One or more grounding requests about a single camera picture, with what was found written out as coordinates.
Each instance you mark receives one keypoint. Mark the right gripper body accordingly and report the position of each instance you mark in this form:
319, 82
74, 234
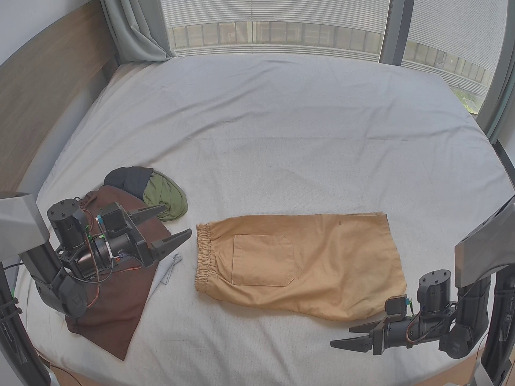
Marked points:
396, 330

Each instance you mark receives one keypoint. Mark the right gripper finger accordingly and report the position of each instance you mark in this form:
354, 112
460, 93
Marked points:
368, 327
354, 343

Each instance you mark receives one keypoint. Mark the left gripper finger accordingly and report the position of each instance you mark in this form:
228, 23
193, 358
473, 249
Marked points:
167, 244
147, 213

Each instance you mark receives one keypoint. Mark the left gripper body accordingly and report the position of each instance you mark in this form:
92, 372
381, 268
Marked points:
124, 245

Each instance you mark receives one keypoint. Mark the tan shorts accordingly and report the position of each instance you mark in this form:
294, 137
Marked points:
322, 263

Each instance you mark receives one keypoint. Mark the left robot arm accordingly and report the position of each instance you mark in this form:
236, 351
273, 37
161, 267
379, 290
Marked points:
40, 271

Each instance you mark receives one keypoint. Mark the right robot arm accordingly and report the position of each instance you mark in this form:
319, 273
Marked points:
478, 280

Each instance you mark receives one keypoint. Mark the bed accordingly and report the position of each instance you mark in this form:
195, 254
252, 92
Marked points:
265, 107

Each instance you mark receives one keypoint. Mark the pale grey garment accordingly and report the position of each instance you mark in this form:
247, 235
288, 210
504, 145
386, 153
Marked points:
167, 271

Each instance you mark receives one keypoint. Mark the green garment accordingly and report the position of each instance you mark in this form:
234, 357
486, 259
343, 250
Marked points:
169, 195

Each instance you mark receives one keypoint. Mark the black garment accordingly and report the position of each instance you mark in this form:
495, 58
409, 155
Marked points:
126, 179

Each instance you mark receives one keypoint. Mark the brown garment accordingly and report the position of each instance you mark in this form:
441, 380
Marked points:
112, 308

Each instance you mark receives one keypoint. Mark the grey-green curtain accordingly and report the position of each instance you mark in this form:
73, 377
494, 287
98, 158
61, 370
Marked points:
501, 95
132, 22

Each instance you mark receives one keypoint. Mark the window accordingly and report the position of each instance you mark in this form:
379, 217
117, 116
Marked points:
281, 10

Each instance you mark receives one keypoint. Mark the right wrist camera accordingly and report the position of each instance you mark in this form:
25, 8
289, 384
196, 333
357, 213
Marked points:
397, 306

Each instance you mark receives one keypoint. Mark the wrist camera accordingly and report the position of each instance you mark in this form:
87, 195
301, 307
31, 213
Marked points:
397, 306
112, 219

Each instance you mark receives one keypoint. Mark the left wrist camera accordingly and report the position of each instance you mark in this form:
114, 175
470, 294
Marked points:
112, 219

